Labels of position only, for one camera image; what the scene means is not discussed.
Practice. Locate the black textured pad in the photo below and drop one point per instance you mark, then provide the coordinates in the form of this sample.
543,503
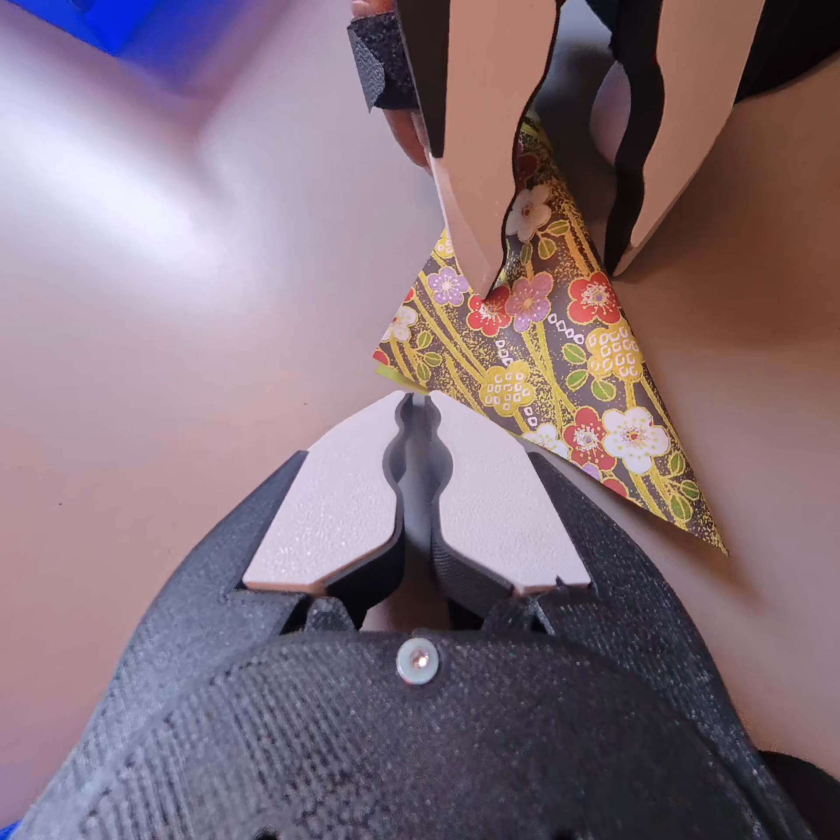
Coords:
788,46

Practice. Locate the person's right hand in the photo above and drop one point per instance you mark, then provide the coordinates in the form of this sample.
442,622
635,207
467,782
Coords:
404,131

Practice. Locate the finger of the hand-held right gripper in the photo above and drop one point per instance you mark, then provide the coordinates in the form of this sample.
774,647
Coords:
492,118
689,105

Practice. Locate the green backed floral paper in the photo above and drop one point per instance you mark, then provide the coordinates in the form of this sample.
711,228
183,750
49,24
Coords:
551,355

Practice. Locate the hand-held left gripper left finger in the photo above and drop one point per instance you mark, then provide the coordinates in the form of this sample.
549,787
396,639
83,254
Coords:
328,512

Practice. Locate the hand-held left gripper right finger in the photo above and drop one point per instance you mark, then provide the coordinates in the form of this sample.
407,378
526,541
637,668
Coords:
512,512

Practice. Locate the blue plastic bin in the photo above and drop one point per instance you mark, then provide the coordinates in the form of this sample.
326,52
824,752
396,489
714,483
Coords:
118,26

